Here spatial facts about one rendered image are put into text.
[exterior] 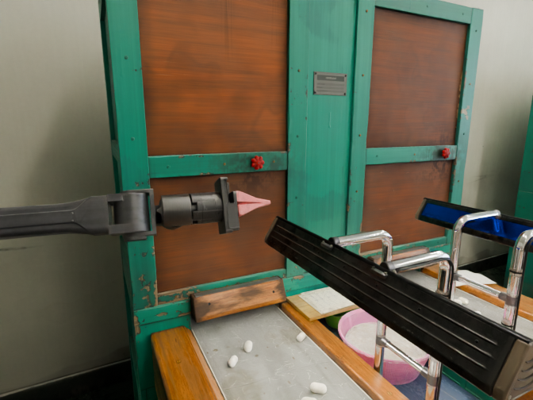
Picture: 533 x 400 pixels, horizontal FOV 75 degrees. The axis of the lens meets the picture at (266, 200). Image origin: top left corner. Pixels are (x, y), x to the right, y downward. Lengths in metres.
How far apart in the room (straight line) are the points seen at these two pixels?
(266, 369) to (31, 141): 1.37
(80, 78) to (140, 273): 1.05
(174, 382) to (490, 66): 3.22
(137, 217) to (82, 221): 0.08
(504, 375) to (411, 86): 1.12
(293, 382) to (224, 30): 0.93
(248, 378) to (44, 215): 0.60
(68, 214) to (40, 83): 1.25
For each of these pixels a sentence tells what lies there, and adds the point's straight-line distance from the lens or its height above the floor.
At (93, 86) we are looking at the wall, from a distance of 1.83.
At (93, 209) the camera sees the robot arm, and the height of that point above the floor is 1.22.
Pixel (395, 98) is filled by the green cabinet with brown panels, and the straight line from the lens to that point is 1.40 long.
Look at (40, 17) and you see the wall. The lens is 1.87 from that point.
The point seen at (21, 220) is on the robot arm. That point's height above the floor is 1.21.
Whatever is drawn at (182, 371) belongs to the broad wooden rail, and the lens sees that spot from 0.97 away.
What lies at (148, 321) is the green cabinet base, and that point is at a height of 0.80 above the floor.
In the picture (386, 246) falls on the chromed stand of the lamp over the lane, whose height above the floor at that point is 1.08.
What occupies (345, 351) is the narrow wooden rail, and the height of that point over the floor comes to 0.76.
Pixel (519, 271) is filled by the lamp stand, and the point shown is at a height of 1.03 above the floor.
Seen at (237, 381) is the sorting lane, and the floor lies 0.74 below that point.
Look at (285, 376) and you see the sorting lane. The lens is 0.97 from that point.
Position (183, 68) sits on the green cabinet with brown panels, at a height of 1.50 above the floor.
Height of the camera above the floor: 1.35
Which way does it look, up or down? 12 degrees down
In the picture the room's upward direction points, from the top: straight up
